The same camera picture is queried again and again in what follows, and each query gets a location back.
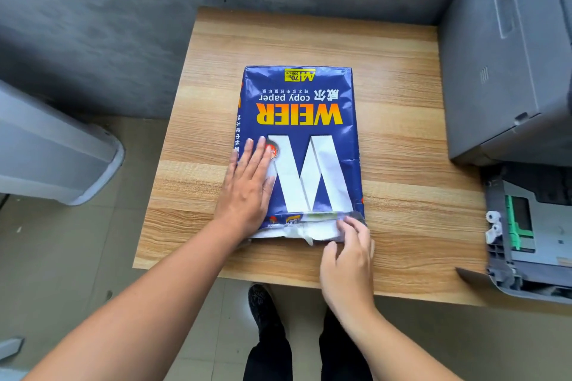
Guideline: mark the blue copy paper ream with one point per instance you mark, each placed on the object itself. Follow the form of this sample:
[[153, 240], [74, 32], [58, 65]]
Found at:
[[308, 126]]

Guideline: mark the person's right thumb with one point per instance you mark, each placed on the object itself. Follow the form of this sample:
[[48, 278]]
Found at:
[[328, 253]]

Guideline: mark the person's left forearm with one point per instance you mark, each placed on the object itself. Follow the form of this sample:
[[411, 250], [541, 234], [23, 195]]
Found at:
[[147, 305]]

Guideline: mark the person's right hand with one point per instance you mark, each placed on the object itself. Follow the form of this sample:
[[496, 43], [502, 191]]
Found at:
[[348, 269]]

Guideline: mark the person's left middle finger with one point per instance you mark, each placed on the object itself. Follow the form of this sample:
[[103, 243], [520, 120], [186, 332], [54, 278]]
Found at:
[[259, 155]]

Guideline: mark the grey printer paper tray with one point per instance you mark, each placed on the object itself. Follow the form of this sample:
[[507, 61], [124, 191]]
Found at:
[[531, 233]]

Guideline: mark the grey white standing appliance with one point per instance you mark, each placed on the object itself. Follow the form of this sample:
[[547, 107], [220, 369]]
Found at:
[[49, 153]]

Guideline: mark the small grey flat object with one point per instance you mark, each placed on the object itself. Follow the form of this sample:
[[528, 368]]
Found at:
[[10, 348]]

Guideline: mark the black shoe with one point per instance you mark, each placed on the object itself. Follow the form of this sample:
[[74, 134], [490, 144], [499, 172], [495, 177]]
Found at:
[[264, 309]]

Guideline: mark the person's right forearm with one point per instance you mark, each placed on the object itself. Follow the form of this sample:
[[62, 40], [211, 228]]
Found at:
[[393, 349]]

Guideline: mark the black trousers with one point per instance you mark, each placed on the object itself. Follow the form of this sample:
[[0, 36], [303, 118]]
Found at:
[[344, 354]]

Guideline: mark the person's left little finger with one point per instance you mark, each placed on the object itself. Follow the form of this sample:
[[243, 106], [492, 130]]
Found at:
[[234, 163]]

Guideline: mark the person's left hand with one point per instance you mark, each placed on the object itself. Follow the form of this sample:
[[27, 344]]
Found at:
[[243, 197]]

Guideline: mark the person's left thumb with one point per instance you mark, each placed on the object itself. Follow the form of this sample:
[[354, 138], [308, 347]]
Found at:
[[271, 188]]

